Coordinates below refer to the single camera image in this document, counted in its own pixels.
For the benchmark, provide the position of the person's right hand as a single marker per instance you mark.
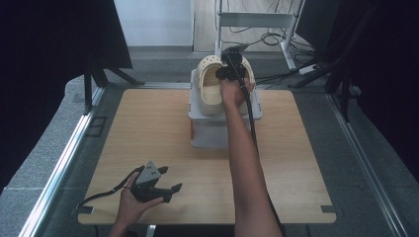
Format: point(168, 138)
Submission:
point(234, 94)

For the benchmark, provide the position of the black tripod stand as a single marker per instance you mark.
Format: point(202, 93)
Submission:
point(99, 77)
point(344, 95)

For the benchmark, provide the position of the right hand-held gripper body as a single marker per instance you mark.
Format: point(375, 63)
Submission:
point(234, 65)

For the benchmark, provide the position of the person's left hand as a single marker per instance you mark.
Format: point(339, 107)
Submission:
point(129, 205)

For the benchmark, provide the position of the grey two-tier shoe rack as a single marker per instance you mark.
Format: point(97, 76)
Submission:
point(210, 130)

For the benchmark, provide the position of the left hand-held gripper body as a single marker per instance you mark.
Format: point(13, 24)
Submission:
point(147, 176)

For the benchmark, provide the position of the grey table leg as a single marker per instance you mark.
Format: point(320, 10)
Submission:
point(150, 231)

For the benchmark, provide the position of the aluminium floor rail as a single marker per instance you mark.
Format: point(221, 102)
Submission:
point(365, 158)
point(62, 164)

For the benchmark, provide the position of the white metal stand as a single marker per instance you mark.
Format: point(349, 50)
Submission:
point(253, 19)

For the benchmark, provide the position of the black curtain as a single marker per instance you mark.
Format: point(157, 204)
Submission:
point(388, 65)
point(49, 65)

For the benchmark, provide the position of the white power strip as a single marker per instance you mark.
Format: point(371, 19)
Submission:
point(308, 69)

